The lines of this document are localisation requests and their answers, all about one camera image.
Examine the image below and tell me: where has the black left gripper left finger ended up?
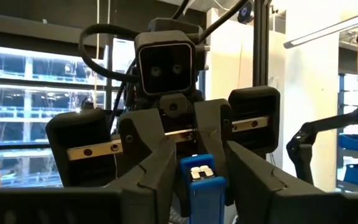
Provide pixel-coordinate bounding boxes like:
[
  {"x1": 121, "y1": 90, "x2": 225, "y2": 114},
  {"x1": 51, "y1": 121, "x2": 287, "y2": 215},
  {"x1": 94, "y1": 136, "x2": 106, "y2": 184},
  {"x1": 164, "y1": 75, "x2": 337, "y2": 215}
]
[{"x1": 103, "y1": 136, "x2": 178, "y2": 224}]

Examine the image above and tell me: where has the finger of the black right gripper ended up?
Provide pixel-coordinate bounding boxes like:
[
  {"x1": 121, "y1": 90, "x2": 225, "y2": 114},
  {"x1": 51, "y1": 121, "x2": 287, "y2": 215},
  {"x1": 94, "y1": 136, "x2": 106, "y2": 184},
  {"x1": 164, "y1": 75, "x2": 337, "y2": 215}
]
[
  {"x1": 193, "y1": 98, "x2": 234, "y2": 175},
  {"x1": 117, "y1": 108, "x2": 168, "y2": 180}
]

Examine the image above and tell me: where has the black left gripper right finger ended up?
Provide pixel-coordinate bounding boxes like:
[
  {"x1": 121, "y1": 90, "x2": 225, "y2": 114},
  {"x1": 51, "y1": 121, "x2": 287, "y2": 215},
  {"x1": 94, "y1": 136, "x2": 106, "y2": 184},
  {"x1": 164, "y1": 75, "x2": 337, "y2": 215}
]
[{"x1": 224, "y1": 139, "x2": 326, "y2": 224}]

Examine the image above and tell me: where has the blue stapler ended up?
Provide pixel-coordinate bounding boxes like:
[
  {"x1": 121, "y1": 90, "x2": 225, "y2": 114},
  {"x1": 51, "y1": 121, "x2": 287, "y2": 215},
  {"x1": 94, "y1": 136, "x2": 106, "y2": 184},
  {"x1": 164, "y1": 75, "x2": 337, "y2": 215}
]
[{"x1": 178, "y1": 153, "x2": 227, "y2": 224}]

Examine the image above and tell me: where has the ceiling light strip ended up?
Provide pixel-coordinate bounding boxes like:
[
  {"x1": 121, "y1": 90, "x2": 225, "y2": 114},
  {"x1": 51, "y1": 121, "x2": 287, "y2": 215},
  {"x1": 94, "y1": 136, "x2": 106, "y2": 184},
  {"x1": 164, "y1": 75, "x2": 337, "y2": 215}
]
[{"x1": 283, "y1": 7, "x2": 358, "y2": 50}]

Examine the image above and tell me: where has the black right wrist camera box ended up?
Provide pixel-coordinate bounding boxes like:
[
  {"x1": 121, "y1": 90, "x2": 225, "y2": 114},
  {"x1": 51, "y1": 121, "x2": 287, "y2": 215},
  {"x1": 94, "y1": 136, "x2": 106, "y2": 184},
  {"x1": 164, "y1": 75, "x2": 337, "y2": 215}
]
[{"x1": 134, "y1": 29, "x2": 199, "y2": 97}]

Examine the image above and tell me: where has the black camera cable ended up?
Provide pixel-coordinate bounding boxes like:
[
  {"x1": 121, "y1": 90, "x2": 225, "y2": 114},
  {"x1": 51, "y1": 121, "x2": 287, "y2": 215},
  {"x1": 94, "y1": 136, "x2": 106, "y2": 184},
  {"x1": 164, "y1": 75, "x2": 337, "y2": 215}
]
[{"x1": 78, "y1": 23, "x2": 141, "y2": 84}]

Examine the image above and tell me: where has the thick black cable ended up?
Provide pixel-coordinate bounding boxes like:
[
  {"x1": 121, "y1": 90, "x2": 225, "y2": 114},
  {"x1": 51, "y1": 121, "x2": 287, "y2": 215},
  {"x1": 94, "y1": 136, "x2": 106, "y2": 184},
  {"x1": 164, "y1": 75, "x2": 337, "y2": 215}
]
[{"x1": 197, "y1": 0, "x2": 250, "y2": 43}]

